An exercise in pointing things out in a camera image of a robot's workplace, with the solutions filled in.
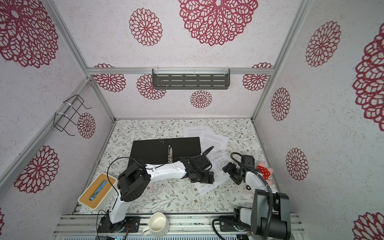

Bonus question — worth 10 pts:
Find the wooden tray with white rim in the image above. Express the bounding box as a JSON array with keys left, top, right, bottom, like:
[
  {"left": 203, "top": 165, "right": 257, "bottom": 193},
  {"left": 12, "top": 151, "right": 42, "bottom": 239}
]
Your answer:
[{"left": 78, "top": 173, "right": 118, "bottom": 211}]

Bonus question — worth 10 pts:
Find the grey metal wall shelf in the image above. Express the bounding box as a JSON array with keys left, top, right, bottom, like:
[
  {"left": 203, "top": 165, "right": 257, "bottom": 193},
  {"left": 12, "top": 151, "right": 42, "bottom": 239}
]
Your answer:
[{"left": 152, "top": 69, "right": 231, "bottom": 90}]

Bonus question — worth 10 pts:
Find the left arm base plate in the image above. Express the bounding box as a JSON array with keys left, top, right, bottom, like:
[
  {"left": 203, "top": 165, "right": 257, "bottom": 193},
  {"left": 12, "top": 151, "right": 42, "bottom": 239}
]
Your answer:
[{"left": 97, "top": 215, "right": 141, "bottom": 233}]

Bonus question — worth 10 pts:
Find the pink plush toy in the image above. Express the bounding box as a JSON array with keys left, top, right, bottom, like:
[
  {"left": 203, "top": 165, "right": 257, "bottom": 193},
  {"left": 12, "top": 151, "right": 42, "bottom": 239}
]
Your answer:
[{"left": 256, "top": 162, "right": 274, "bottom": 186}]

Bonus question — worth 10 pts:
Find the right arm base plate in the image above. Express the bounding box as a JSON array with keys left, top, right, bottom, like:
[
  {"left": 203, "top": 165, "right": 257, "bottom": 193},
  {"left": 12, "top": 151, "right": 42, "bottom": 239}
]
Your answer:
[{"left": 219, "top": 215, "right": 251, "bottom": 232}]

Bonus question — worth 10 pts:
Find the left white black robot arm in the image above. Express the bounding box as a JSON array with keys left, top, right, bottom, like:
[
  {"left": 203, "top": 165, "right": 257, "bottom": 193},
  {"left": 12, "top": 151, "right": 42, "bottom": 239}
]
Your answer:
[{"left": 97, "top": 146, "right": 215, "bottom": 234}]

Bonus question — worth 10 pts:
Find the white ceramic mug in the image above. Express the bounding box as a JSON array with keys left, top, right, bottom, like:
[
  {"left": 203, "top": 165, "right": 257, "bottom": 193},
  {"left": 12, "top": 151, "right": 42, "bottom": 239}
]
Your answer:
[{"left": 141, "top": 213, "right": 170, "bottom": 238}]

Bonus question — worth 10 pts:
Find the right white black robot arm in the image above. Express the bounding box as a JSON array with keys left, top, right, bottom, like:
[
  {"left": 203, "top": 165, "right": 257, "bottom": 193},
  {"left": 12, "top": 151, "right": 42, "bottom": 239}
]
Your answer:
[{"left": 211, "top": 152, "right": 292, "bottom": 240}]

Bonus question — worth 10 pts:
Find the technical drawing paper sheet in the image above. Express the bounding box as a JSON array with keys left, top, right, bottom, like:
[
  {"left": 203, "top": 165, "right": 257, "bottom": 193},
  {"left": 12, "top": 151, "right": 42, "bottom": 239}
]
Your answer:
[{"left": 195, "top": 151, "right": 232, "bottom": 196}]

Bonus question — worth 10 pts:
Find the red black file folder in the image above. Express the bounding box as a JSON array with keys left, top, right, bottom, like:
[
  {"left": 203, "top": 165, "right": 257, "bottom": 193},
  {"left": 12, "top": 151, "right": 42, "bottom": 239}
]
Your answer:
[{"left": 130, "top": 137, "right": 201, "bottom": 165}]

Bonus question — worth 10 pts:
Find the text printed paper sheet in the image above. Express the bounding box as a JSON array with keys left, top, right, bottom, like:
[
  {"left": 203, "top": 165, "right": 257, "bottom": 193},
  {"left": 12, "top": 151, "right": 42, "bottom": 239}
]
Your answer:
[
  {"left": 200, "top": 131, "right": 229, "bottom": 152},
  {"left": 184, "top": 127, "right": 209, "bottom": 138}
]

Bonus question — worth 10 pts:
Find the black wire wall rack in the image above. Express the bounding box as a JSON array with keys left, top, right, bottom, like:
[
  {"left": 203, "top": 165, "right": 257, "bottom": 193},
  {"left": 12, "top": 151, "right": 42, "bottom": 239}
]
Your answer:
[{"left": 53, "top": 95, "right": 92, "bottom": 137}]

